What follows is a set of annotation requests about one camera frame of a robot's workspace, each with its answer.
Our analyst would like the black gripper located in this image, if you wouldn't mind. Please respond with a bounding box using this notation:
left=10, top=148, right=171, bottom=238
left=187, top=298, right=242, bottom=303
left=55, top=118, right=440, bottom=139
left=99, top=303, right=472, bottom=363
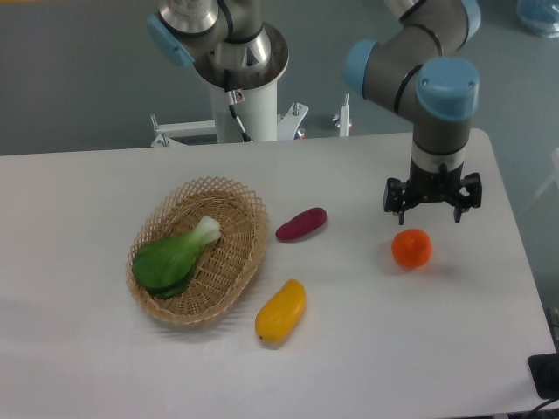
left=383, top=160, right=482, bottom=225

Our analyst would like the orange fruit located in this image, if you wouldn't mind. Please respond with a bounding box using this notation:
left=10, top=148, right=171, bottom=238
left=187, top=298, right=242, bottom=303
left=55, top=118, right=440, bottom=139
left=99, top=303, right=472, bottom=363
left=391, top=229, right=433, bottom=269

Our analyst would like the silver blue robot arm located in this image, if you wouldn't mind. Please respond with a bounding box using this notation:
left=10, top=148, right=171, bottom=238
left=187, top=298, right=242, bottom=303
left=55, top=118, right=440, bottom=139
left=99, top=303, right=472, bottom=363
left=147, top=1, right=482, bottom=217

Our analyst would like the purple sweet potato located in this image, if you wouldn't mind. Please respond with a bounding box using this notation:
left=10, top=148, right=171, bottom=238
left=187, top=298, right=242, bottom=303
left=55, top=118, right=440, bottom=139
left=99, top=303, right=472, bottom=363
left=275, top=207, right=328, bottom=242

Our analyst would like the yellow mango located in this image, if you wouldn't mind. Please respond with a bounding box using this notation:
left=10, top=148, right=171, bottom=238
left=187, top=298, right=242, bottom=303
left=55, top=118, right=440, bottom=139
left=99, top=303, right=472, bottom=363
left=254, top=278, right=307, bottom=344

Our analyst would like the blue object top right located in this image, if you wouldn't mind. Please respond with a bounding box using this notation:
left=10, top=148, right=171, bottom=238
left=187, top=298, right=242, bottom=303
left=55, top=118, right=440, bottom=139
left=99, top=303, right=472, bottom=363
left=516, top=0, right=558, bottom=38

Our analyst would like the black device at table edge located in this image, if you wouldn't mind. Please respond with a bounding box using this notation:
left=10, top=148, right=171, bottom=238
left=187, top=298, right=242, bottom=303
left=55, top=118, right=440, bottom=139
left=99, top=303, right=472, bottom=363
left=528, top=353, right=558, bottom=399

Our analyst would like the woven wicker basket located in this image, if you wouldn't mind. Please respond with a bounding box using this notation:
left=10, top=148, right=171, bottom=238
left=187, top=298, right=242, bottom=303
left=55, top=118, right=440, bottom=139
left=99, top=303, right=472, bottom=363
left=126, top=177, right=269, bottom=326

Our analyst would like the green bok choy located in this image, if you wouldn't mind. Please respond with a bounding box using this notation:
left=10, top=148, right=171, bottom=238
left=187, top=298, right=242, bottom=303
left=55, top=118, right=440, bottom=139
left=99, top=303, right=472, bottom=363
left=131, top=216, right=221, bottom=299

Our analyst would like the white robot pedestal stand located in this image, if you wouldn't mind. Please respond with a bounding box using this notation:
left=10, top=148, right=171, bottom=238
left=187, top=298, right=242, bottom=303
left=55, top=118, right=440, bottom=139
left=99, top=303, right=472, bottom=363
left=149, top=80, right=354, bottom=148

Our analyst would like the black cable on pedestal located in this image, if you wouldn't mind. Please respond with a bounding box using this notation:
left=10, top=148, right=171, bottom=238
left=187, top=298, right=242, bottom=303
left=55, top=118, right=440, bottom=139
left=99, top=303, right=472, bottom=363
left=223, top=68, right=253, bottom=143

